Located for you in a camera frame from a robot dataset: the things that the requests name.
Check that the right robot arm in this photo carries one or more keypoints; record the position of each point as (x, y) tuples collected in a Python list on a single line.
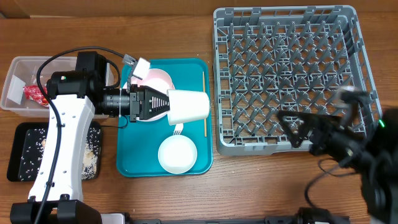
[(354, 141)]

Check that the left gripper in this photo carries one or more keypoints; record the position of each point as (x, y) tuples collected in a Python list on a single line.
[(144, 109)]

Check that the white bowl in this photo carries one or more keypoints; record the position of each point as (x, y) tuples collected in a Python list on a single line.
[(177, 154)]

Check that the black plastic tray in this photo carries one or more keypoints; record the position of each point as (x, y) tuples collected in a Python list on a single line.
[(18, 144)]

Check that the grey dishwasher rack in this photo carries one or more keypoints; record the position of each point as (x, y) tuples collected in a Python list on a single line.
[(268, 59)]

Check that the food scraps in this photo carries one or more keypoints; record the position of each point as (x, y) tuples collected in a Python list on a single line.
[(33, 150)]

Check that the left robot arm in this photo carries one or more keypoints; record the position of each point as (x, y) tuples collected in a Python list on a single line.
[(75, 97)]

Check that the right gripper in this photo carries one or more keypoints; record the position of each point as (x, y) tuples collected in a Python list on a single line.
[(322, 127)]

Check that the red snack wrapper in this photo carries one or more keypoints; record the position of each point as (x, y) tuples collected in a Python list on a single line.
[(33, 93)]

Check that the white paper cup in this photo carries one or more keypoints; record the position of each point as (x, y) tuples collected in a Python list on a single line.
[(187, 106)]

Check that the pink bowl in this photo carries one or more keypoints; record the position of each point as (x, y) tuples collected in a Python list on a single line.
[(157, 79)]

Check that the white plastic fork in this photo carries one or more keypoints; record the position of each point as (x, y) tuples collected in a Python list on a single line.
[(178, 129)]

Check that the clear plastic bin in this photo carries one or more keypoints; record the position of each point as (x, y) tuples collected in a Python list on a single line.
[(23, 73)]

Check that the wooden chopstick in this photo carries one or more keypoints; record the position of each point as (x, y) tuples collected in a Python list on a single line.
[(204, 90)]

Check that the teal serving tray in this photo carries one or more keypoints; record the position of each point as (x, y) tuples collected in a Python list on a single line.
[(138, 143)]

